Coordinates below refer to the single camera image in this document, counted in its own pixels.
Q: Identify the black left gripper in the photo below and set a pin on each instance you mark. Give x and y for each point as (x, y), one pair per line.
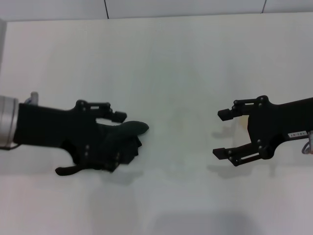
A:
(49, 127)

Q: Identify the dark blue rag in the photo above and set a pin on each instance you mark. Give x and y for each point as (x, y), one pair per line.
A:
(127, 132)

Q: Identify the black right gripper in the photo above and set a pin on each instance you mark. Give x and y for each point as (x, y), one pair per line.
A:
(271, 124)

